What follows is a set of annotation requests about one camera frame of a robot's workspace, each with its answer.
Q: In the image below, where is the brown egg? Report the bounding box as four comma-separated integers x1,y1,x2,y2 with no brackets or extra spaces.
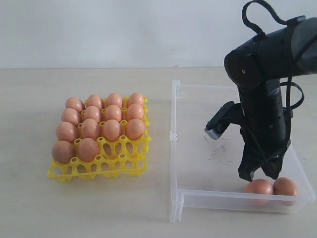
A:
55,121,80,143
52,140,76,164
77,138,100,162
105,105,122,121
61,108,82,126
126,103,144,121
65,97,86,112
103,119,122,141
81,119,101,140
106,93,123,108
125,119,146,140
83,106,102,122
273,177,299,196
86,94,104,110
127,92,145,107
244,179,273,206

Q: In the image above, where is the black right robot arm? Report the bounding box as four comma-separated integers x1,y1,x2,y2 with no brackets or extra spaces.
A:
223,17,317,181

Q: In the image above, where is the yellow plastic egg tray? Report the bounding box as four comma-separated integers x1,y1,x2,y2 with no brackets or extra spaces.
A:
48,97,151,182

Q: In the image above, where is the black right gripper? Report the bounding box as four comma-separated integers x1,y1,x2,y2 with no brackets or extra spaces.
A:
238,125,290,181

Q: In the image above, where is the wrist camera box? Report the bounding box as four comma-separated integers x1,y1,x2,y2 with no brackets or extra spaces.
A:
204,101,244,140

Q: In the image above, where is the clear plastic bin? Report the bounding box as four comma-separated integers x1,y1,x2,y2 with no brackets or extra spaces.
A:
170,80,316,223

